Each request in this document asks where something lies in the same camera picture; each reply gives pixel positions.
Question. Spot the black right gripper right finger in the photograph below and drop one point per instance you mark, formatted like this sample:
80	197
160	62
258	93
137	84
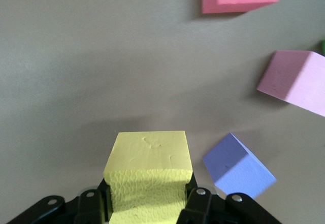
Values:
203	208

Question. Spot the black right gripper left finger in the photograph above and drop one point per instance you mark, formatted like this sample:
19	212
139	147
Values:
89	208

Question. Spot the purple foam block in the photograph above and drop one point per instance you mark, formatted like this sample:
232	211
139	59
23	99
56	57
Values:
236	168

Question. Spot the yellow foam block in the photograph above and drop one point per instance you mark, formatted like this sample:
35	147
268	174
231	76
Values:
149	158

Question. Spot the brown table cover sheet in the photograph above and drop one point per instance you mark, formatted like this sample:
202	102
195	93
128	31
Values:
101	56

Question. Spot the pink foam block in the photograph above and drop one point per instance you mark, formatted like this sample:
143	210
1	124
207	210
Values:
299	81

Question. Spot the green foam block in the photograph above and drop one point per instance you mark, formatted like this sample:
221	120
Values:
323	47

